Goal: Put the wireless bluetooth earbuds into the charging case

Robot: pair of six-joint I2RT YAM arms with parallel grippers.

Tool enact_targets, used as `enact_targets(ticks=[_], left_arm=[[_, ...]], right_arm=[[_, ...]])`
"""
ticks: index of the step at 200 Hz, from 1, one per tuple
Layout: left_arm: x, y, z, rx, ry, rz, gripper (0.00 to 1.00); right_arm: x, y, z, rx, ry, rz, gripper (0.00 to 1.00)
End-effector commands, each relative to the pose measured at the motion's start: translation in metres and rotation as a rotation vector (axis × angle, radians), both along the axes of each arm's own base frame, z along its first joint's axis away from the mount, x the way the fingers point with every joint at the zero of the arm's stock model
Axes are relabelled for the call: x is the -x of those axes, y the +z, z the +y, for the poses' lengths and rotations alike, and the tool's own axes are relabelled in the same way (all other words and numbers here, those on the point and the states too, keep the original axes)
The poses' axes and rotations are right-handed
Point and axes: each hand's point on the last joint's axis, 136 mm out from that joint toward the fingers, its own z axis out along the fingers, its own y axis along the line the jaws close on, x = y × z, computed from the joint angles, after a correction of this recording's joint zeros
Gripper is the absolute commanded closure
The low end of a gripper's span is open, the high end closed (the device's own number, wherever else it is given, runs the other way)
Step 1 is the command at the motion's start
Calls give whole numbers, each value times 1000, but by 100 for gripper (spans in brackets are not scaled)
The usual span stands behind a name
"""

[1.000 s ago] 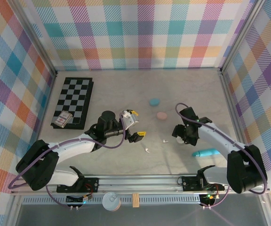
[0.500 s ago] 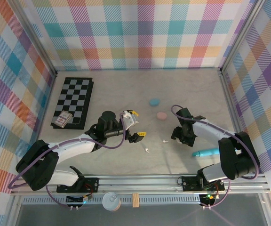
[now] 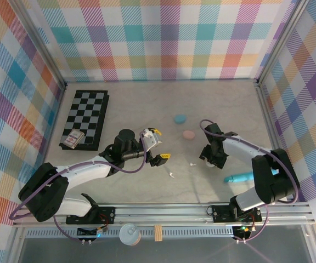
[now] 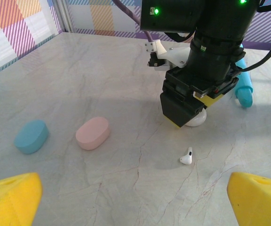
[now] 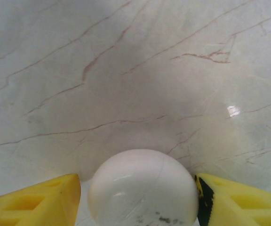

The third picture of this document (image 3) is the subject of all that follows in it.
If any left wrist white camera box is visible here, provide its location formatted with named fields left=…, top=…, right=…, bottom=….
left=142, top=128, right=163, bottom=150

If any silver tin can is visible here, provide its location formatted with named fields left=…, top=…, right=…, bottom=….
left=118, top=223, right=142, bottom=248

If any turquoise pen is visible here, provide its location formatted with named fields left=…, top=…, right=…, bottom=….
left=223, top=168, right=281, bottom=184

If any aluminium frame post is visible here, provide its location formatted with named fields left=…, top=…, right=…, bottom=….
left=256, top=0, right=313, bottom=86
left=16, top=0, right=67, bottom=91

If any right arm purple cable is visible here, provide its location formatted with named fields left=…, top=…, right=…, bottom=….
left=199, top=118, right=301, bottom=243

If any aluminium mounting rail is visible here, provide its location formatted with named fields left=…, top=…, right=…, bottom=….
left=12, top=202, right=315, bottom=227

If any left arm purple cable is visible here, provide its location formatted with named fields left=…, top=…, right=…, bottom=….
left=9, top=130, right=154, bottom=243

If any aluminium table edge rail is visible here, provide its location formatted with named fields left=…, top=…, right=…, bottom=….
left=31, top=84, right=67, bottom=205
left=256, top=81, right=296, bottom=202

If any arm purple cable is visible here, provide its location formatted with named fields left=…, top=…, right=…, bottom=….
left=199, top=118, right=301, bottom=243
left=9, top=130, right=154, bottom=243

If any black grey chessboard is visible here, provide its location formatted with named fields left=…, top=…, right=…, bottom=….
left=58, top=89, right=111, bottom=151

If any perforated metal cable tray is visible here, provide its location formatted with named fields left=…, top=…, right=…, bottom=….
left=26, top=228, right=237, bottom=239

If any playing card box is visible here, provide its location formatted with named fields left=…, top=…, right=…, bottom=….
left=64, top=129, right=83, bottom=147

